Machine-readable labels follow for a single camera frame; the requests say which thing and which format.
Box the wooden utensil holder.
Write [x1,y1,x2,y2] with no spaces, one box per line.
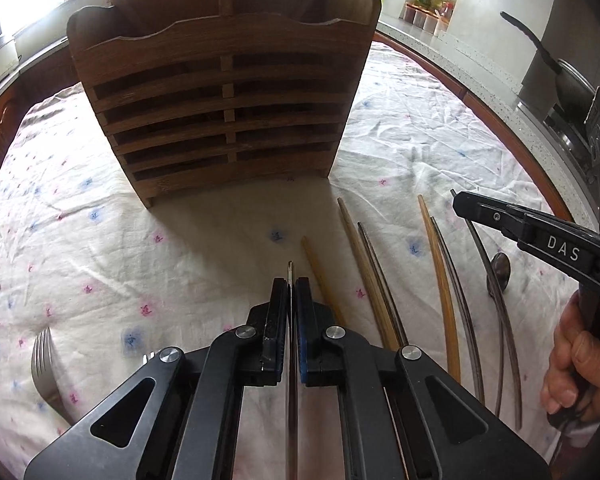
[66,0,383,209]

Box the gas stove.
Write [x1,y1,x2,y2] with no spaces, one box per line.
[542,102,600,183]

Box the white rice cooker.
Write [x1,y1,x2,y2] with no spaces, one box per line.
[0,35,22,83]

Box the frying pan with black handle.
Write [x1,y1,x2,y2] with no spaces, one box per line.
[500,10,600,111]

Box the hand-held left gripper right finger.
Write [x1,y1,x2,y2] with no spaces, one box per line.
[296,277,551,480]

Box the metal fork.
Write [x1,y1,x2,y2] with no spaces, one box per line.
[29,327,76,427]

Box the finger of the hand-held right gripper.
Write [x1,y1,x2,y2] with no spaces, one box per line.
[452,189,528,246]

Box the row of condiment bottles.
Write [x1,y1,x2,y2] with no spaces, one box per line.
[404,0,460,37]

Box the metal spoon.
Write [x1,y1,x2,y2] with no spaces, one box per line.
[486,254,515,413]

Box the person's right hand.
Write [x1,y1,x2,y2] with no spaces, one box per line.
[541,290,600,423]

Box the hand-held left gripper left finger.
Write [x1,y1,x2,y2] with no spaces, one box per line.
[25,277,293,480]

